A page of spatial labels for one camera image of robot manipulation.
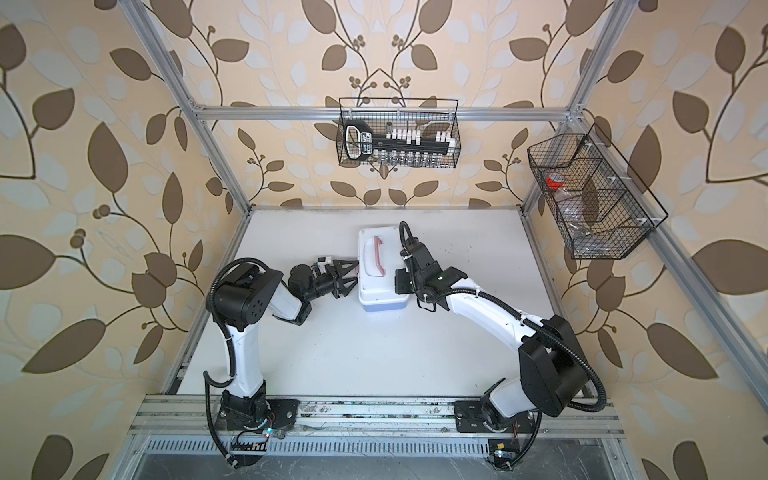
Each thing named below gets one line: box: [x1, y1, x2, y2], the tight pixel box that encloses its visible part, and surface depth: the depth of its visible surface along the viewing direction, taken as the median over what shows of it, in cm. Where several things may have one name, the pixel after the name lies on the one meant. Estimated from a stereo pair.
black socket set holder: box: [344, 120, 456, 165], surface depth 86 cm
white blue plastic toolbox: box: [357, 226, 409, 312], surface depth 90 cm
